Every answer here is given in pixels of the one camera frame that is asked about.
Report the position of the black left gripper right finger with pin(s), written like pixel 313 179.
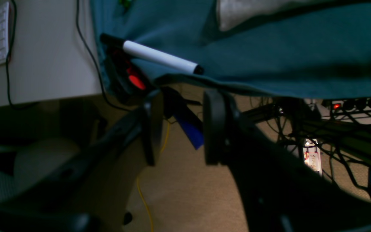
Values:
pixel 278 191

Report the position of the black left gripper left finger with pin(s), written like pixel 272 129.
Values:
pixel 59 187

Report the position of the beige T-shirt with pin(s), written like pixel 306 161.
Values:
pixel 230 13

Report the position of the aluminium table leg with label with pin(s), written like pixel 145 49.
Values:
pixel 312 155

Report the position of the black power strip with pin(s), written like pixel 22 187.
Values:
pixel 341 108

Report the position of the white marker pen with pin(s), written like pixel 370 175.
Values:
pixel 152 55

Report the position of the teal tablecloth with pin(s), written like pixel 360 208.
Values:
pixel 321 51

